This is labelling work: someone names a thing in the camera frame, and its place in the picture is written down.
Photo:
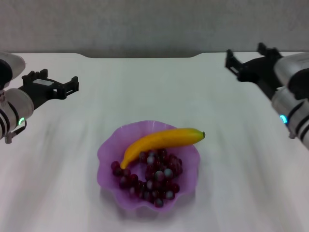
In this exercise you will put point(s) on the yellow banana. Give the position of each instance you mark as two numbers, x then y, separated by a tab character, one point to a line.
159	140

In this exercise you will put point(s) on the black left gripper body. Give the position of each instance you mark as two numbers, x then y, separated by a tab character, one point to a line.
43	90

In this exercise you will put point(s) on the purple scalloped plastic bowl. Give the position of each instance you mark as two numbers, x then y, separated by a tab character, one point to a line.
111	149

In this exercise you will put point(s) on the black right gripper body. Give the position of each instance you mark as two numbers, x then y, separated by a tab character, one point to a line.
258	70

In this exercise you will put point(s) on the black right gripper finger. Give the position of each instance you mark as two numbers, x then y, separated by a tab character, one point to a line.
268	50
233	62

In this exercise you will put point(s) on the red grape bunch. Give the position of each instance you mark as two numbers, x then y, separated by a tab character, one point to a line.
157	176

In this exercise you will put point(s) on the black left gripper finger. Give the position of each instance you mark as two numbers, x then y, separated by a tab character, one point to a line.
72	85
36	74

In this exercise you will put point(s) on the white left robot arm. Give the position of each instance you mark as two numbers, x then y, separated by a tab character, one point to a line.
12	111

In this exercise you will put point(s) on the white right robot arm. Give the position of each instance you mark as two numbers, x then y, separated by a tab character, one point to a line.
293	96

